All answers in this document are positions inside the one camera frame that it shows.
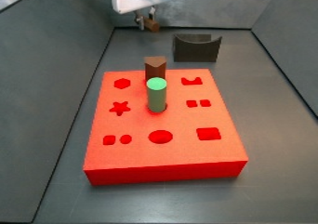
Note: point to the black curved cradle stand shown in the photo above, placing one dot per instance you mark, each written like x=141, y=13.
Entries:
x=195, y=47

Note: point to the red shape sorter block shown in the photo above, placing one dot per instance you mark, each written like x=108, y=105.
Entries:
x=187, y=142

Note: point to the brown hexagon prism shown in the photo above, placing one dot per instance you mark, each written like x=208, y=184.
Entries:
x=151, y=25

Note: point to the brown rounded prism peg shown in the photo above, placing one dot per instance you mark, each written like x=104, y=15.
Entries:
x=155, y=67

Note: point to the green cylinder peg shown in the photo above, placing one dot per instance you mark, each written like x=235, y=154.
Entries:
x=156, y=92

